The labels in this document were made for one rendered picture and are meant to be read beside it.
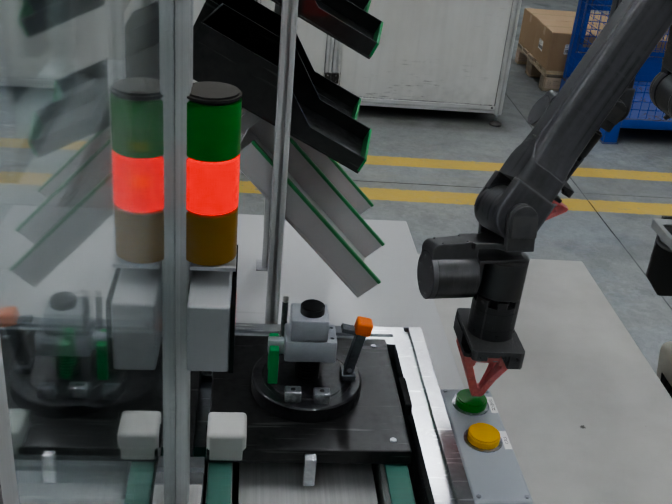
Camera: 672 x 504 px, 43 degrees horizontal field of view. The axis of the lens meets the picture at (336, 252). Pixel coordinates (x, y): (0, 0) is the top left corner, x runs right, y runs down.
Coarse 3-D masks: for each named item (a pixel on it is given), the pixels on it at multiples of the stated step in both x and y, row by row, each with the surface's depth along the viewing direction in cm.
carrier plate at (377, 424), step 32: (256, 352) 117; (384, 352) 120; (224, 384) 110; (384, 384) 113; (256, 416) 105; (352, 416) 106; (384, 416) 107; (256, 448) 100; (288, 448) 100; (320, 448) 101; (352, 448) 101; (384, 448) 102
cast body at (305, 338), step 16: (304, 304) 105; (320, 304) 105; (304, 320) 104; (320, 320) 104; (272, 336) 107; (288, 336) 106; (304, 336) 104; (320, 336) 105; (288, 352) 105; (304, 352) 105; (320, 352) 106; (336, 352) 106
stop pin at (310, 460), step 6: (306, 456) 100; (312, 456) 100; (306, 462) 99; (312, 462) 100; (306, 468) 100; (312, 468) 100; (306, 474) 100; (312, 474) 100; (306, 480) 101; (312, 480) 101
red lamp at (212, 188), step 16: (192, 160) 73; (192, 176) 74; (208, 176) 73; (224, 176) 74; (192, 192) 74; (208, 192) 74; (224, 192) 74; (192, 208) 75; (208, 208) 75; (224, 208) 75
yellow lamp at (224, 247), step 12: (192, 216) 75; (204, 216) 75; (216, 216) 75; (228, 216) 76; (192, 228) 76; (204, 228) 75; (216, 228) 76; (228, 228) 76; (192, 240) 76; (204, 240) 76; (216, 240) 76; (228, 240) 77; (192, 252) 77; (204, 252) 77; (216, 252) 77; (228, 252) 78; (204, 264) 77; (216, 264) 77
